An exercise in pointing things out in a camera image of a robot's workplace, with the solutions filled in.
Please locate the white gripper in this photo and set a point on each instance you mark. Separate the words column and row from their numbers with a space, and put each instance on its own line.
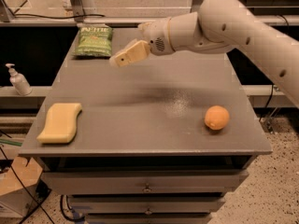
column 157, row 36

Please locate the green jalapeno chip bag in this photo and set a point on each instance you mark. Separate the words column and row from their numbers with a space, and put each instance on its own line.
column 94, row 41

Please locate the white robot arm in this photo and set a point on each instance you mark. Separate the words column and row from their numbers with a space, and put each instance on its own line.
column 219, row 26

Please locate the yellow sponge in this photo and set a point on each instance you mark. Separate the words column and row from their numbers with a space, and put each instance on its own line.
column 60, row 123

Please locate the grey drawer cabinet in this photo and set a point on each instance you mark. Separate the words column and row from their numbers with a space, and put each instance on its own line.
column 142, row 153

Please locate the orange fruit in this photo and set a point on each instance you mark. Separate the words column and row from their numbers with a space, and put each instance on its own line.
column 217, row 117

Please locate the white pump dispenser bottle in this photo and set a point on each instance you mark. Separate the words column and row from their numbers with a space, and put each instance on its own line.
column 18, row 81

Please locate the cardboard box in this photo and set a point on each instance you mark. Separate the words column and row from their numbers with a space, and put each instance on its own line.
column 17, row 189

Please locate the left metal bracket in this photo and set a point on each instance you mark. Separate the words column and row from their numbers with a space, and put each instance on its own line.
column 78, row 11

